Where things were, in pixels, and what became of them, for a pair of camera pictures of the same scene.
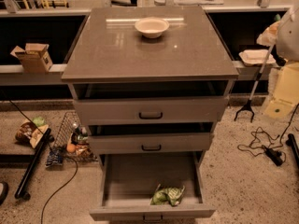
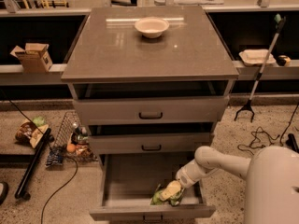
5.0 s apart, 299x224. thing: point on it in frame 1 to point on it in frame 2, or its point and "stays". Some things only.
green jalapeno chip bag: x=167 y=196 stays
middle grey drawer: x=182 y=143 stays
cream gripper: x=289 y=37 to x=186 y=178
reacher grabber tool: x=249 y=104 stays
